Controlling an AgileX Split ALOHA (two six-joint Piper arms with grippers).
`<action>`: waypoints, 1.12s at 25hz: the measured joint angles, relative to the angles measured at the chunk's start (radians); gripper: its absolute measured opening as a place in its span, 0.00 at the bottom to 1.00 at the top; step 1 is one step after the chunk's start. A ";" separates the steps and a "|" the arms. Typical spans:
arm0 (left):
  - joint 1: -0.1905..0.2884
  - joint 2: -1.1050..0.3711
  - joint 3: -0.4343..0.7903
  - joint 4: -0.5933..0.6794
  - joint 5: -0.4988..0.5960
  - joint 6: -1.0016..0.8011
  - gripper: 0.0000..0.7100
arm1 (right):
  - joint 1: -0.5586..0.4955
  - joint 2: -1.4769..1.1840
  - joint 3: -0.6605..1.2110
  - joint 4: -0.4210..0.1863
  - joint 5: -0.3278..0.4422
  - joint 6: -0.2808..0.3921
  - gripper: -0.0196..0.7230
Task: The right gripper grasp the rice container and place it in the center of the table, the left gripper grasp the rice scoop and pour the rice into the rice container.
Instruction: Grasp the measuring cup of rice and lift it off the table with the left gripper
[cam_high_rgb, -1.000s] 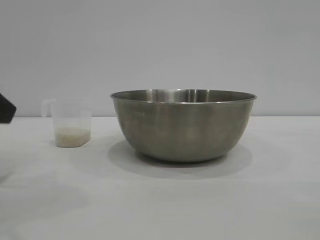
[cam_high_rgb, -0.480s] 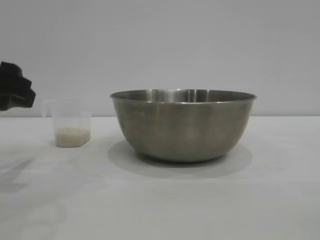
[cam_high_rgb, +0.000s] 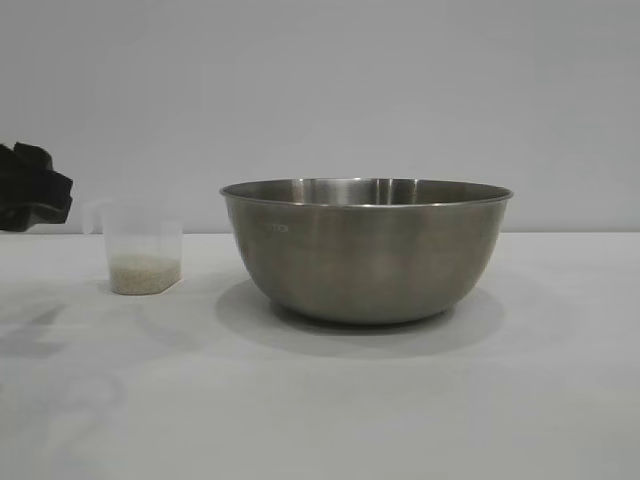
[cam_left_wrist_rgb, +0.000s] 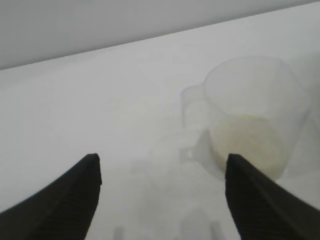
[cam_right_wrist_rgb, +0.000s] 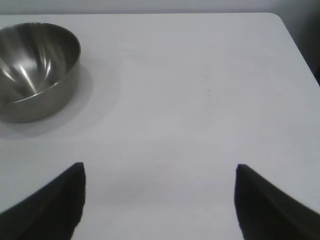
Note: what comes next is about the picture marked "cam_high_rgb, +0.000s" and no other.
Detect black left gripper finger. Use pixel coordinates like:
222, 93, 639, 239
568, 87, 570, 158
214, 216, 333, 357
0, 141, 54, 174
0, 168, 75, 233

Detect clear plastic measuring cup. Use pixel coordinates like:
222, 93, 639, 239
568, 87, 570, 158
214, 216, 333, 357
81, 196, 185, 296

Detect stainless steel mixing bowl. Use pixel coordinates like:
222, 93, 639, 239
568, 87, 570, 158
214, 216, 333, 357
218, 176, 515, 326

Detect white rice grains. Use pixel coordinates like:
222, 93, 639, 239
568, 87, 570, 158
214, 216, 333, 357
109, 253, 180, 295

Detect white tablecloth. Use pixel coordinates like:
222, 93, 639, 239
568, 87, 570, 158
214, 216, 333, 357
0, 231, 640, 480

